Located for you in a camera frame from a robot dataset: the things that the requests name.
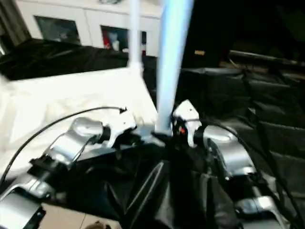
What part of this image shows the dark grey bar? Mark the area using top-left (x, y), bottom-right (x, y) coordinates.
top-left (228, 50), bottom-right (305, 66)

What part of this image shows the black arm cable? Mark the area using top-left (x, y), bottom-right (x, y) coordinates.
top-left (204, 121), bottom-right (305, 216)
top-left (0, 106), bottom-right (129, 187)

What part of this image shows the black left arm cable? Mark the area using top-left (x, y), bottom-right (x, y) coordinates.
top-left (0, 106), bottom-right (129, 187)

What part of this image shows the white plastic table top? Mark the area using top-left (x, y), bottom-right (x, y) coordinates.
top-left (0, 66), bottom-right (166, 178)

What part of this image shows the white glass-door cabinet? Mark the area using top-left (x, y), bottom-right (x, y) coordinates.
top-left (16, 0), bottom-right (163, 58)

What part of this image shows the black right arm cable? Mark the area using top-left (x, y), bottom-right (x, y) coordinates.
top-left (204, 121), bottom-right (305, 216)

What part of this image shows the black robot left foot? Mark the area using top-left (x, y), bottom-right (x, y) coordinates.
top-left (88, 220), bottom-right (113, 229)

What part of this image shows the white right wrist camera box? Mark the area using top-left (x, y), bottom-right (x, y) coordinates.
top-left (171, 100), bottom-right (204, 148)

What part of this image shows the black mat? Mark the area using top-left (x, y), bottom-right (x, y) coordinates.
top-left (0, 38), bottom-right (305, 229)

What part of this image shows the white plastic table leg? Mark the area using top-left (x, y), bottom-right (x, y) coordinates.
top-left (153, 0), bottom-right (195, 137)
top-left (127, 0), bottom-right (145, 74)

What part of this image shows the grey metal rack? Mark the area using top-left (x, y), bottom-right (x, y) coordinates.
top-left (0, 0), bottom-right (25, 49)

